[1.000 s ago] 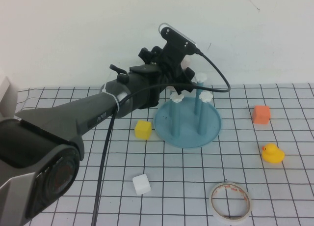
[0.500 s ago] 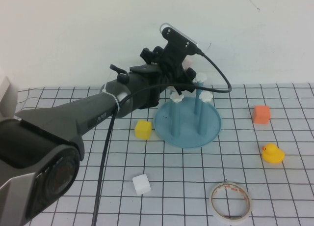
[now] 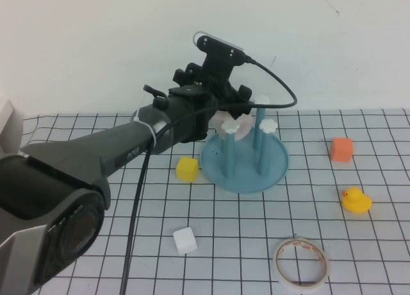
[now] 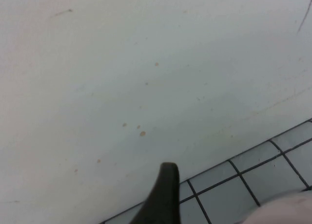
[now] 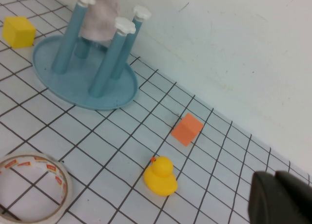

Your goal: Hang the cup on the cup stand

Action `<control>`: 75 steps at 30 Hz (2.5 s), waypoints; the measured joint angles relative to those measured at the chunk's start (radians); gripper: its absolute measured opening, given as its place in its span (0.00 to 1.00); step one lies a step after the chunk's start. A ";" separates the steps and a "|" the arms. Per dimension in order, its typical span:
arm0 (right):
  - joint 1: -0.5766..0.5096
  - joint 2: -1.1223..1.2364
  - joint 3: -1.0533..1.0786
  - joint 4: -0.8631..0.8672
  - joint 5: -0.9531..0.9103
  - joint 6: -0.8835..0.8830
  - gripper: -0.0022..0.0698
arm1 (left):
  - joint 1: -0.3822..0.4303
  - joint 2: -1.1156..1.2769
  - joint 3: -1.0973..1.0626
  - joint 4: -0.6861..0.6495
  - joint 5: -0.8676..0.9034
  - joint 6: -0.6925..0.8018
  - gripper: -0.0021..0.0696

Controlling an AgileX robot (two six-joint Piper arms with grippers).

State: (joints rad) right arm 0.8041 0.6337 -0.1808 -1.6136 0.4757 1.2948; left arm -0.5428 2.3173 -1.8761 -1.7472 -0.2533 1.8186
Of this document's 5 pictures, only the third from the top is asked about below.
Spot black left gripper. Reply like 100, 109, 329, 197
172, 62, 254, 109

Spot pink plastic cup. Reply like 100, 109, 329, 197
213, 111, 254, 142

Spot blue cup stand white knobs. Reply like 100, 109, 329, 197
200, 94, 291, 196

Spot yellow foam cube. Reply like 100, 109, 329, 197
176, 156, 199, 183

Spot orange foam cube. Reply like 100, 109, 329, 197
329, 137, 354, 163

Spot white black grid tablecloth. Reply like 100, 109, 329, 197
19, 108, 410, 295

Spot yellow rubber duck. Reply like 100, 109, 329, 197
341, 186, 373, 215

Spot white foam cube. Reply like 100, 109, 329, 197
172, 226, 198, 256

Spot white tape roll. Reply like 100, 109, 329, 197
272, 235, 329, 289

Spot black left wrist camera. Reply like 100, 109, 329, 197
193, 30, 252, 81

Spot white cable tie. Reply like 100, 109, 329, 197
132, 110, 158, 148

